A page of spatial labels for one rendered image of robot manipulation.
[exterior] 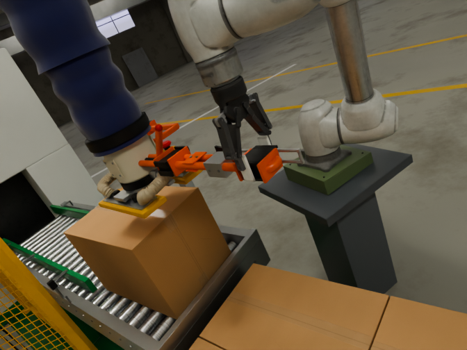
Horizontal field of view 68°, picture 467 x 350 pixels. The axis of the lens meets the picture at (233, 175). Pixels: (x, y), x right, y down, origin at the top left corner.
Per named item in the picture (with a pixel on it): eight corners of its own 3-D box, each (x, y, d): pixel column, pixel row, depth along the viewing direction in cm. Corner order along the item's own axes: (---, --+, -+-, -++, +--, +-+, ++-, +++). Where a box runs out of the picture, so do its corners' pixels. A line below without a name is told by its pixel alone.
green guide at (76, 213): (54, 213, 320) (48, 205, 316) (64, 206, 326) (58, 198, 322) (153, 235, 211) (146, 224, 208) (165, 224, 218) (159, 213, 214)
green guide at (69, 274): (-2, 253, 287) (-9, 245, 284) (10, 244, 294) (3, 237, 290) (81, 304, 179) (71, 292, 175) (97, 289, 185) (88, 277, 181)
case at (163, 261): (106, 289, 182) (62, 232, 166) (158, 239, 207) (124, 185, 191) (179, 321, 143) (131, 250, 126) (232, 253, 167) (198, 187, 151)
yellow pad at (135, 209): (100, 207, 134) (93, 196, 132) (120, 192, 139) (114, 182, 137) (145, 219, 110) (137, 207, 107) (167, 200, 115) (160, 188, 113)
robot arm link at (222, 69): (186, 67, 72) (198, 93, 75) (214, 58, 66) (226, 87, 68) (214, 51, 77) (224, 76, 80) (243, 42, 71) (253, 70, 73)
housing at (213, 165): (208, 178, 93) (201, 163, 91) (224, 164, 97) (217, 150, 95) (226, 179, 88) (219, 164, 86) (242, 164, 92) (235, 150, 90)
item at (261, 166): (239, 181, 83) (231, 164, 81) (256, 164, 87) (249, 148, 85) (266, 183, 77) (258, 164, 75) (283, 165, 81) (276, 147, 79)
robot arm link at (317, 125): (308, 142, 164) (297, 98, 154) (347, 137, 155) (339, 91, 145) (299, 158, 152) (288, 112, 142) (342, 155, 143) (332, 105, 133)
